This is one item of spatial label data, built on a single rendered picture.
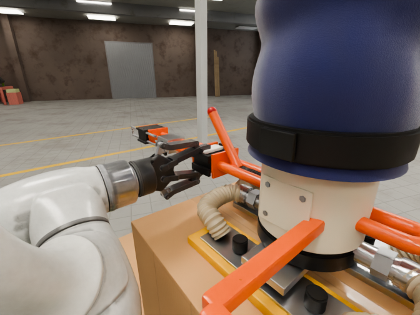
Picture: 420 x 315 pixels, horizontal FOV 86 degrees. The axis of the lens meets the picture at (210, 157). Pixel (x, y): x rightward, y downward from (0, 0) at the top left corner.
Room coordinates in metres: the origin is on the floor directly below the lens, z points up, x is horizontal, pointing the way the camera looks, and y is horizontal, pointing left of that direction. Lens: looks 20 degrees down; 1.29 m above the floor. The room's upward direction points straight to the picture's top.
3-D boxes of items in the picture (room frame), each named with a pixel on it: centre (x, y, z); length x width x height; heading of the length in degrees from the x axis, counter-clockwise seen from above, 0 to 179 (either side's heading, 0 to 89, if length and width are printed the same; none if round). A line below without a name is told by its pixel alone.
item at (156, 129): (0.80, 0.21, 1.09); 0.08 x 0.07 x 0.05; 39
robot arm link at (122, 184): (0.39, 0.18, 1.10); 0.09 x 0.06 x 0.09; 40
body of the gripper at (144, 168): (0.44, 0.12, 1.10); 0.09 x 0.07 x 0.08; 130
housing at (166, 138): (0.70, 0.12, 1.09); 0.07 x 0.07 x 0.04; 39
